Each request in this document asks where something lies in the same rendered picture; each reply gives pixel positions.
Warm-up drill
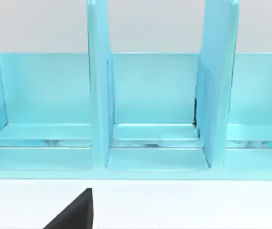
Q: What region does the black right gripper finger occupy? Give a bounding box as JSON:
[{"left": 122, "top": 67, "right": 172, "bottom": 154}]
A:
[{"left": 42, "top": 187, "right": 94, "bottom": 229}]

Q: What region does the light blue rack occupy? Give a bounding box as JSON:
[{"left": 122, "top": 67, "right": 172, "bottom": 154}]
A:
[{"left": 0, "top": 0, "right": 272, "bottom": 181}]

